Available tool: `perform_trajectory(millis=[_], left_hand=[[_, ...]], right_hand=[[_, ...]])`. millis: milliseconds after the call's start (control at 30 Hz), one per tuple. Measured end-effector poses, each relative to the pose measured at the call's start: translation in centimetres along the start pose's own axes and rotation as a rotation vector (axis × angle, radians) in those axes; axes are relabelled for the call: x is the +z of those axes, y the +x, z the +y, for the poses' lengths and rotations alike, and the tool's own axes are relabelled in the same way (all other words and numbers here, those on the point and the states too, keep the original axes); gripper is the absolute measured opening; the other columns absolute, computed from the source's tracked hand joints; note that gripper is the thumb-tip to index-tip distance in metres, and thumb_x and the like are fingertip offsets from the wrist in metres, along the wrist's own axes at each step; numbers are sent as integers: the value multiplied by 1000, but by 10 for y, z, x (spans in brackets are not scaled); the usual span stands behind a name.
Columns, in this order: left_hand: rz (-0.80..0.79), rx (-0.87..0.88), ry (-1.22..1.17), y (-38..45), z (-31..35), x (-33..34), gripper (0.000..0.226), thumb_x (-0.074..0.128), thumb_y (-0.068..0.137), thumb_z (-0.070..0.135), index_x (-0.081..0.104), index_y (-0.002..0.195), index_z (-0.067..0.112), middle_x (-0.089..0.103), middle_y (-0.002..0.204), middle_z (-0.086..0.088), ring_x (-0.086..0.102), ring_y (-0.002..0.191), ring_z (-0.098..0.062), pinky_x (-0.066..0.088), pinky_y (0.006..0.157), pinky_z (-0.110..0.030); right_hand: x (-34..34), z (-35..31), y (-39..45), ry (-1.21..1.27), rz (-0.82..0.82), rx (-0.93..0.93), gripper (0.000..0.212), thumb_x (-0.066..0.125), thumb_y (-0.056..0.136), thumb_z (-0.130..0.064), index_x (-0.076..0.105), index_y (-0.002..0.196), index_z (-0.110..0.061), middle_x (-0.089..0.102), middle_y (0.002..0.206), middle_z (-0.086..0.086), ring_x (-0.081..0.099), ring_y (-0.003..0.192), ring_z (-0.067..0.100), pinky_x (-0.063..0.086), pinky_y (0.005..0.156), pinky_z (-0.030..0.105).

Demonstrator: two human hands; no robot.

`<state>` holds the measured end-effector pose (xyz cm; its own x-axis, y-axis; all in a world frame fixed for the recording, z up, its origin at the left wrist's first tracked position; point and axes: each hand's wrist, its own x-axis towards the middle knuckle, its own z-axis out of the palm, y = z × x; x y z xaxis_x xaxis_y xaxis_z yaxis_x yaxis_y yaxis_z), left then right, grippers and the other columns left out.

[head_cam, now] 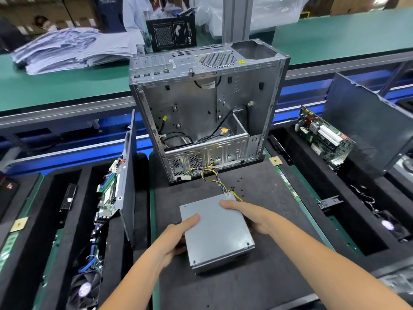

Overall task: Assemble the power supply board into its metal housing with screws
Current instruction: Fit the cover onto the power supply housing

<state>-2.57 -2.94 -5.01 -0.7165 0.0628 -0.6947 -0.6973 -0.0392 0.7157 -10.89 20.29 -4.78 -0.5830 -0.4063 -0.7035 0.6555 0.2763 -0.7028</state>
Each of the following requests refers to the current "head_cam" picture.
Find black foam tray with slots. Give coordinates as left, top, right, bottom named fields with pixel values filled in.
left=0, top=160, right=153, bottom=310

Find long green memory strip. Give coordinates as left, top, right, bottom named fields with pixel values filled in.
left=31, top=227, right=66, bottom=310
left=0, top=173, right=46, bottom=276

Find dark grey case side panel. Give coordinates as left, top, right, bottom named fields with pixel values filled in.
left=120, top=109, right=138, bottom=247

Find person's left hand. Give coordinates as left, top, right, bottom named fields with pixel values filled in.
left=150, top=212, right=201, bottom=270

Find green board with white parts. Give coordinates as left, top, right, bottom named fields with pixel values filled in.
left=294, top=104, right=356, bottom=172

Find stack of brown cardboard boxes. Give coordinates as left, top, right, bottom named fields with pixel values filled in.
left=0, top=0, right=413, bottom=37

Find black cooler fan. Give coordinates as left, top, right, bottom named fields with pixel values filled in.
left=67, top=270, right=105, bottom=305

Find silver metal computer case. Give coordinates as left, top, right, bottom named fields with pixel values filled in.
left=128, top=38, right=292, bottom=185

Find black foam work mat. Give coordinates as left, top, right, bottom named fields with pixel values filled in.
left=149, top=148, right=364, bottom=310

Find person's left forearm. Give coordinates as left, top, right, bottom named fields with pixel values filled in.
left=99, top=254, right=174, bottom=310

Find black foam tray with recess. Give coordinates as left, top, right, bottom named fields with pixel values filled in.
left=268, top=121, right=413, bottom=257

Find scattered small black screws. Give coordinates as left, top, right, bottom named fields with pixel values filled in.
left=225, top=180, right=250, bottom=198

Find person's right hand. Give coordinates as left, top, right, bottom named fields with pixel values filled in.
left=219, top=199, right=283, bottom=238

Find large black metal panel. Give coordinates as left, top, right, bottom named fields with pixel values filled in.
left=322, top=71, right=413, bottom=180

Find grey metal conveyor rail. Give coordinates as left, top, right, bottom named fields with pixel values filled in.
left=0, top=49, right=413, bottom=131

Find small black metal bracket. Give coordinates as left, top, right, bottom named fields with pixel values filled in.
left=315, top=194, right=345, bottom=212

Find clear plastic bag pile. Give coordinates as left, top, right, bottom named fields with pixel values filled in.
left=196, top=0, right=312, bottom=40

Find small black lit fan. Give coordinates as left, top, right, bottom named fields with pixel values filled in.
left=373, top=209, right=413, bottom=242

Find small black rectangular component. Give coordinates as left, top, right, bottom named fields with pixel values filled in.
left=59, top=182, right=79, bottom=213

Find blue data cables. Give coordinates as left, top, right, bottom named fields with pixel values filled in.
left=77, top=250, right=102, bottom=273

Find stack of grey paper sheets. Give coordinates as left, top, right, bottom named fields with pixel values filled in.
left=11, top=27, right=147, bottom=77

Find green motherboard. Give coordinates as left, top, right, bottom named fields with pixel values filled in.
left=95, top=157, right=125, bottom=221

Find person's right forearm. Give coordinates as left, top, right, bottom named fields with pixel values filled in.
left=266, top=215, right=413, bottom=310

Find grey metal post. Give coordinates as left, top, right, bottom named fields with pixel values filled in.
left=221, top=0, right=255, bottom=44

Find grey round metal part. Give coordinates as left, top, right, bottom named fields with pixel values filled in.
left=394, top=154, right=413, bottom=183

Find green conveyor belt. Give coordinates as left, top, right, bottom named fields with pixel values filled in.
left=0, top=6, right=413, bottom=115

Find grey power supply unit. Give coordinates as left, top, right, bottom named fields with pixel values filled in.
left=178, top=193, right=255, bottom=254

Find black cardboard box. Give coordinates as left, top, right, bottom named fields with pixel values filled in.
left=145, top=10, right=198, bottom=53

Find black rectangular device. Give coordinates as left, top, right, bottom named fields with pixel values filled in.
left=0, top=174, right=21, bottom=221

